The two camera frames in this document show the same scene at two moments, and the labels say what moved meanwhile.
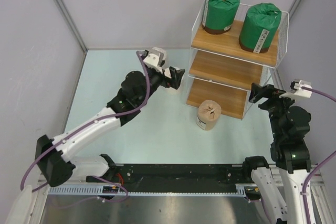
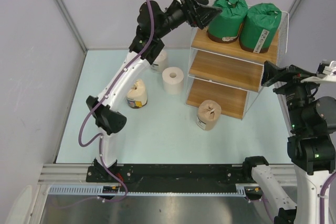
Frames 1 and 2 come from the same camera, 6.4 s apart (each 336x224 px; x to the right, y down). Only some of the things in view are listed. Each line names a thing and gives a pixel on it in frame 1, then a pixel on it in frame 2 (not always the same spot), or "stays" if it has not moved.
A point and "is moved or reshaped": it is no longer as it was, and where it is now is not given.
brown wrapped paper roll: (208, 115) stays
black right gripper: (258, 91) -> (291, 74)
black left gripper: (166, 82) -> (195, 12)
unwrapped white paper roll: (170, 91) stays
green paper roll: (219, 8) is moved or reshaped
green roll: (261, 21) stays
